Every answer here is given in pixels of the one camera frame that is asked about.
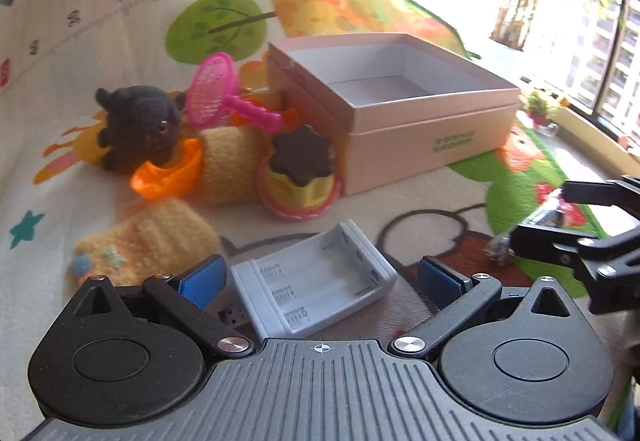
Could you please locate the potted plant in red pot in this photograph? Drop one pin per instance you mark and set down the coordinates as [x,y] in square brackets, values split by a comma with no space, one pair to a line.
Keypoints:
[540,106]

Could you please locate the black plush toy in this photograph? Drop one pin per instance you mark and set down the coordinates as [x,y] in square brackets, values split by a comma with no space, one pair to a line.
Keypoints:
[135,121]

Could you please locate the colourful printed play mat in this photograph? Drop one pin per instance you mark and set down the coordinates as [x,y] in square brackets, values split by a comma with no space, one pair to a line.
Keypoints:
[100,46]

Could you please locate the yellow fuzzy sock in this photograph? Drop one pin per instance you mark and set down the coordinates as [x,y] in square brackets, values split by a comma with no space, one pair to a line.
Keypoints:
[230,166]
[150,236]

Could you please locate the small clear plastic toy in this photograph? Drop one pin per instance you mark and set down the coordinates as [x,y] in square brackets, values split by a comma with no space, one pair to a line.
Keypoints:
[542,216]

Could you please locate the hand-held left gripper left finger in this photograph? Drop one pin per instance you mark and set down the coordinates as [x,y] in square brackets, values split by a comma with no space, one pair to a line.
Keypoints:
[202,281]

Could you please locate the white battery holder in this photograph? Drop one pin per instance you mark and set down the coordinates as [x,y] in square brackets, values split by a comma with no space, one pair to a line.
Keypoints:
[310,281]

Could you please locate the pink round toy plate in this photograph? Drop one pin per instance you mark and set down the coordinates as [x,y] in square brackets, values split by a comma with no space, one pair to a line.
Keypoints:
[295,213]

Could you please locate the pink cardboard box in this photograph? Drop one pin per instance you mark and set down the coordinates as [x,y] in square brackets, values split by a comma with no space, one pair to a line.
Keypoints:
[400,141]

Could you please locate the yellow toy with brown lid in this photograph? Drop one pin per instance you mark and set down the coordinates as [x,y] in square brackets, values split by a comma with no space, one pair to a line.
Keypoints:
[300,156]

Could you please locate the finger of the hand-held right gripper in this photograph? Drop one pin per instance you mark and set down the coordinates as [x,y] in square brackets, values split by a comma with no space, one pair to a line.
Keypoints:
[545,243]
[590,191]

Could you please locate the orange plastic toy bowl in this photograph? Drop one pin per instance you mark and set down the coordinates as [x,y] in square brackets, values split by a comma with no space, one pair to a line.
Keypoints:
[160,178]

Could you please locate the orange plastic toy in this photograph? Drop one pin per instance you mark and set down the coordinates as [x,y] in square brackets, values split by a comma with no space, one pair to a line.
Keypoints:
[287,118]

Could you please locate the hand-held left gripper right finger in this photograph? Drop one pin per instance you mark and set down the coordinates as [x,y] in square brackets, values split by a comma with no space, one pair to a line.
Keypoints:
[442,281]

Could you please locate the pink toy strainer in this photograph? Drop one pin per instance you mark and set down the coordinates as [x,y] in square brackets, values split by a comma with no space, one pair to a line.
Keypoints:
[210,86]

